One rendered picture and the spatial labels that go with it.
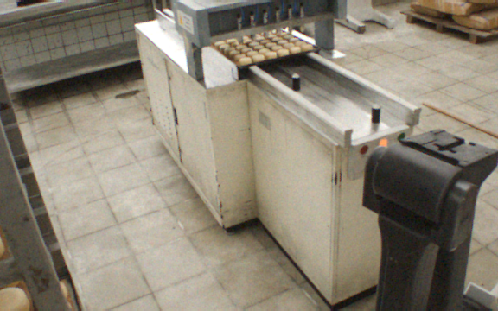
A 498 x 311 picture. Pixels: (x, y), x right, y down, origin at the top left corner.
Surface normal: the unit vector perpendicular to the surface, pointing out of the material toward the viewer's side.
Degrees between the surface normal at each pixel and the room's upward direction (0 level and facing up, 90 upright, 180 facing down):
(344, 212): 90
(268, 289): 0
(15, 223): 90
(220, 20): 90
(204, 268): 0
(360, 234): 90
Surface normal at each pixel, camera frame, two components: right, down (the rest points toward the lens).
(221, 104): 0.43, 0.43
